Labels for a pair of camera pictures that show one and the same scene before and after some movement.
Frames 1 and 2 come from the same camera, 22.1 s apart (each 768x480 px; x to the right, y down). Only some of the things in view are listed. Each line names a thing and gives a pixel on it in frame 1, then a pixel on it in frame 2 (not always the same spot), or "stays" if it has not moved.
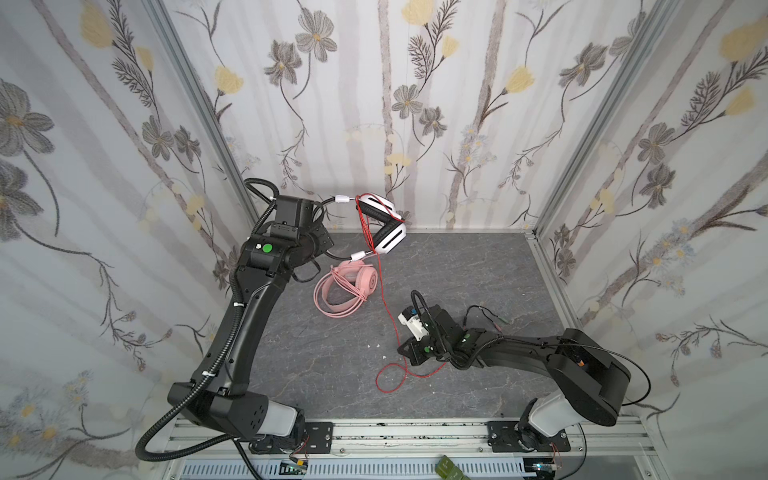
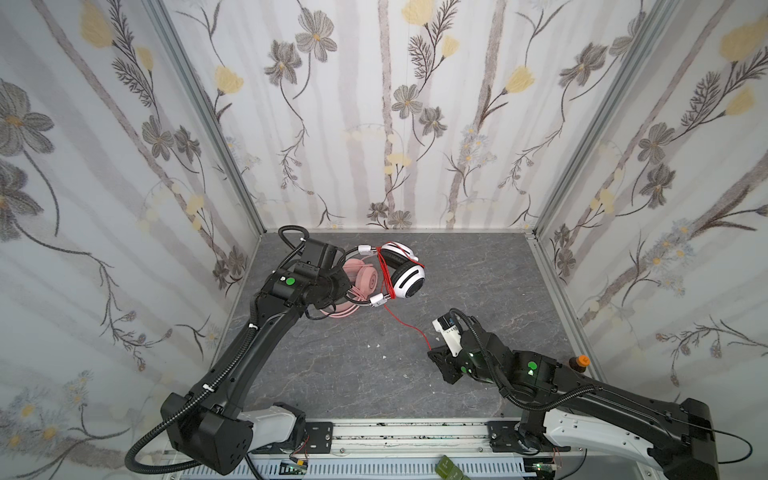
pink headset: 358,277 stays
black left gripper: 381,222 to 336,285
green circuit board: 446,469 stays
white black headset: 394,230 to 403,268
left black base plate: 320,437 stays
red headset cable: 403,364 to 381,253
